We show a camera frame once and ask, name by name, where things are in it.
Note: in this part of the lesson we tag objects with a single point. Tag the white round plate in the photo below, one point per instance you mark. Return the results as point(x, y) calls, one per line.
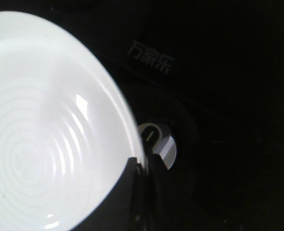
point(66, 131)

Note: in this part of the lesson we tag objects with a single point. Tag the right silver stove knob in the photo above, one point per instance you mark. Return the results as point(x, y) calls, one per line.
point(157, 138)

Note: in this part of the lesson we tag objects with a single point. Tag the black glass gas cooktop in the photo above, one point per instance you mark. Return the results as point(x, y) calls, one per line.
point(213, 70)

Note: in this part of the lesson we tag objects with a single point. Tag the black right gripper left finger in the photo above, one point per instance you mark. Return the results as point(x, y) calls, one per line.
point(121, 210)

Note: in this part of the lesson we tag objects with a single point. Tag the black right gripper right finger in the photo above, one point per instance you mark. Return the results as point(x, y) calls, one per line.
point(172, 197)

